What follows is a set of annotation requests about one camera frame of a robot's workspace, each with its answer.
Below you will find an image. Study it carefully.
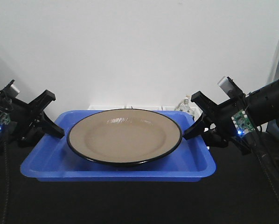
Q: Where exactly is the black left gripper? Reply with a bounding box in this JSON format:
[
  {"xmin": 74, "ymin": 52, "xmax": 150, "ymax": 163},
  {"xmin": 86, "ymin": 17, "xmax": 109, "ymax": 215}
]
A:
[{"xmin": 0, "ymin": 90, "xmax": 65, "ymax": 155}]

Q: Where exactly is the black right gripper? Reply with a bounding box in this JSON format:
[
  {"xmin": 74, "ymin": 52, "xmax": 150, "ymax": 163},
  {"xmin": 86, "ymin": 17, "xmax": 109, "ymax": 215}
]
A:
[{"xmin": 183, "ymin": 91, "xmax": 254, "ymax": 155}]

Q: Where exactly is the blue plastic tray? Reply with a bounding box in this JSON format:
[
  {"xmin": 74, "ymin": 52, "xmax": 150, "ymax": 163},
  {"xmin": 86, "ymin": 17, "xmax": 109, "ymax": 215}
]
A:
[{"xmin": 20, "ymin": 110, "xmax": 217, "ymax": 184}]

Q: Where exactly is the beige plate with black rim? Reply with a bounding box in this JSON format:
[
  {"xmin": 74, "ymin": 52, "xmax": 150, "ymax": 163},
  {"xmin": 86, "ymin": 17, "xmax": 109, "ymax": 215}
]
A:
[{"xmin": 67, "ymin": 109, "xmax": 182, "ymax": 166}]

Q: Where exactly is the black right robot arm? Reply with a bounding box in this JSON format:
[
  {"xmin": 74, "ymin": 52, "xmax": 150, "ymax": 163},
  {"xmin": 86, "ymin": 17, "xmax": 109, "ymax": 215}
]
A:
[{"xmin": 183, "ymin": 77, "xmax": 279, "ymax": 155}]

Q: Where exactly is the right white storage bin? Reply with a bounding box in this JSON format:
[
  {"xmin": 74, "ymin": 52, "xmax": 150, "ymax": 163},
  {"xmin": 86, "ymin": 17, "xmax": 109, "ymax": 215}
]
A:
[{"xmin": 161, "ymin": 105, "xmax": 202, "ymax": 118}]

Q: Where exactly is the white storage bin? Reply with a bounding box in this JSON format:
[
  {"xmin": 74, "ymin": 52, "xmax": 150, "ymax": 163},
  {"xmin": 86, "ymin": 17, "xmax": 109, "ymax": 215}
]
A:
[
  {"xmin": 125, "ymin": 105, "xmax": 162, "ymax": 111},
  {"xmin": 161, "ymin": 105, "xmax": 202, "ymax": 118},
  {"xmin": 88, "ymin": 105, "xmax": 126, "ymax": 111}
]

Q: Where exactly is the glass alcohol lamp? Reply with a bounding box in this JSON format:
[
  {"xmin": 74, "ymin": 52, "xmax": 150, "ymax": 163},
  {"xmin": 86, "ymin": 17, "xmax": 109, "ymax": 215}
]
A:
[{"xmin": 174, "ymin": 95, "xmax": 194, "ymax": 118}]

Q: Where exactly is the green left circuit board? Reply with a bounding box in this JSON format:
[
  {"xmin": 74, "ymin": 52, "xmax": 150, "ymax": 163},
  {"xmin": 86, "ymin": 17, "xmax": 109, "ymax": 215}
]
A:
[{"xmin": 0, "ymin": 112, "xmax": 11, "ymax": 130}]

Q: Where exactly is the green circuit board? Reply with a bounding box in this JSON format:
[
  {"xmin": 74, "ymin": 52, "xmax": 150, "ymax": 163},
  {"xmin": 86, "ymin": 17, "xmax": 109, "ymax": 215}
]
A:
[
  {"xmin": 0, "ymin": 112, "xmax": 11, "ymax": 130},
  {"xmin": 231, "ymin": 110, "xmax": 255, "ymax": 137}
]

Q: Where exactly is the green right circuit board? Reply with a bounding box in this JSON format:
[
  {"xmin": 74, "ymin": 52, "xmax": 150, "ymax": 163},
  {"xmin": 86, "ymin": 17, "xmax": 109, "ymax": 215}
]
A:
[{"xmin": 231, "ymin": 110, "xmax": 255, "ymax": 137}]

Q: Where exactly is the left white storage bin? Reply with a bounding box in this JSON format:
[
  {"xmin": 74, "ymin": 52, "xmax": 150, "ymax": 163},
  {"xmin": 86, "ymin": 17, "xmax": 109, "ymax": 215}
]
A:
[{"xmin": 88, "ymin": 105, "xmax": 126, "ymax": 111}]

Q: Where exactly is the middle white storage bin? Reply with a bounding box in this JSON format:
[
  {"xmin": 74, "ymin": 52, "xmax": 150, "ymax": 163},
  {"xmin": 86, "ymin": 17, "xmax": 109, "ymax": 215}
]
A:
[{"xmin": 125, "ymin": 105, "xmax": 162, "ymax": 111}]

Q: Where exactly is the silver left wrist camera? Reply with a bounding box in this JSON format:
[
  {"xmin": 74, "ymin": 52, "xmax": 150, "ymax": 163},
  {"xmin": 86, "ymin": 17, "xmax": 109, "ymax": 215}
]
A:
[{"xmin": 3, "ymin": 79, "xmax": 20, "ymax": 98}]

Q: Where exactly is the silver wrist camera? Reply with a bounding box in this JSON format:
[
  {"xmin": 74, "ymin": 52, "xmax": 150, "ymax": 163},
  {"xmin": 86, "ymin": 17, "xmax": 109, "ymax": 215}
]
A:
[
  {"xmin": 3, "ymin": 79, "xmax": 20, "ymax": 98},
  {"xmin": 217, "ymin": 77, "xmax": 243, "ymax": 98}
]

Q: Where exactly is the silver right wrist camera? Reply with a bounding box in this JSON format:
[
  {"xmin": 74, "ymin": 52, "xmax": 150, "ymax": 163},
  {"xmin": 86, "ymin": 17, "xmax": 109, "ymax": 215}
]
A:
[{"xmin": 217, "ymin": 77, "xmax": 243, "ymax": 98}]

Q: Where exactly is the black braided left cable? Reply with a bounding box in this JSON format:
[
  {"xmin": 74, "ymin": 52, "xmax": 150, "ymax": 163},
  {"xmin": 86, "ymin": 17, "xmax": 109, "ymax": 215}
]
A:
[{"xmin": 0, "ymin": 123, "xmax": 12, "ymax": 224}]

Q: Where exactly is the black braided cable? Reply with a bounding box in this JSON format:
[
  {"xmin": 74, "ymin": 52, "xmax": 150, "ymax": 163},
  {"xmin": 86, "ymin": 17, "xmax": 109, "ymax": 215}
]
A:
[
  {"xmin": 0, "ymin": 123, "xmax": 12, "ymax": 224},
  {"xmin": 242, "ymin": 130, "xmax": 279, "ymax": 222}
]

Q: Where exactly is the black braided right cable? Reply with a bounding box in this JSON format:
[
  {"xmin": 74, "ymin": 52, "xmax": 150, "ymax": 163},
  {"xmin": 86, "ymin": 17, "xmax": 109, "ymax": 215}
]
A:
[{"xmin": 242, "ymin": 130, "xmax": 279, "ymax": 222}]

